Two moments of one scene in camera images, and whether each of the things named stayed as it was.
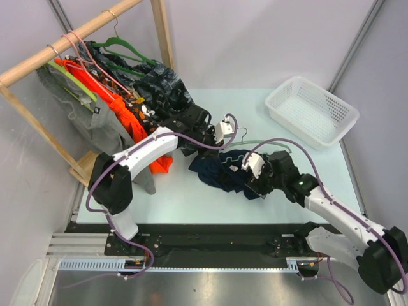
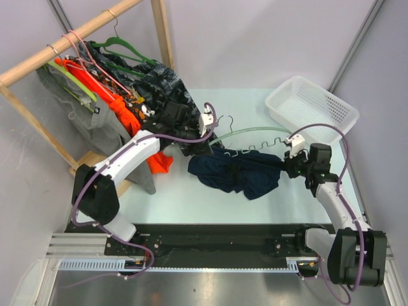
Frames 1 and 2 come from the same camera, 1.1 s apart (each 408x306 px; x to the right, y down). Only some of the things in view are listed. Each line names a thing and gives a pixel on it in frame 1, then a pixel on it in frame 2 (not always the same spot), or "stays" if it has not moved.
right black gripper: [254, 183] to [289, 163]
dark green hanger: [103, 46] stays
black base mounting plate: [201, 241] stays
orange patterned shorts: [148, 118] stays
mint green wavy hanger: [252, 141] to [231, 132]
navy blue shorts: [225, 169] stays
